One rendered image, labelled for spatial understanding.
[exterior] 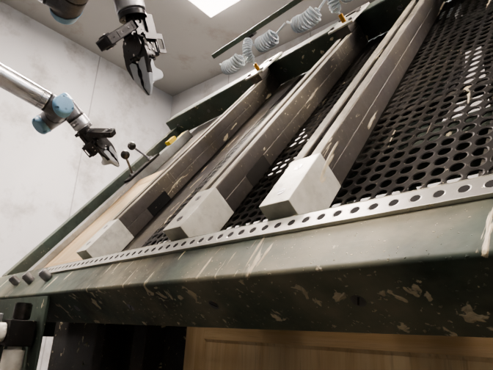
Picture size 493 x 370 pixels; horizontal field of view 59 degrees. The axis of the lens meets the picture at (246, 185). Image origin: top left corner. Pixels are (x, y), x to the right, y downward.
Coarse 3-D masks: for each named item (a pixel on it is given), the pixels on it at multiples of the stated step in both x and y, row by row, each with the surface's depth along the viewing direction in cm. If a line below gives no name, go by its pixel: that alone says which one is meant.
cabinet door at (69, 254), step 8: (152, 176) 172; (136, 184) 177; (144, 184) 169; (128, 192) 173; (136, 192) 165; (120, 200) 169; (128, 200) 161; (112, 208) 165; (120, 208) 157; (104, 216) 162; (112, 216) 155; (96, 224) 159; (104, 224) 151; (88, 232) 156; (96, 232) 148; (80, 240) 153; (88, 240) 145; (72, 248) 149; (56, 256) 152; (64, 256) 146; (72, 256) 139; (48, 264) 148; (56, 264) 141
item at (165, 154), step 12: (180, 144) 202; (168, 156) 196; (156, 168) 190; (132, 180) 181; (120, 192) 176; (108, 204) 171; (96, 216) 166; (84, 228) 162; (72, 240) 158; (48, 252) 156; (60, 252) 154; (36, 264) 150
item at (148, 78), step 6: (144, 60) 107; (144, 66) 107; (144, 72) 108; (156, 72) 110; (144, 78) 108; (150, 78) 108; (156, 78) 110; (144, 84) 109; (150, 84) 108; (150, 90) 109
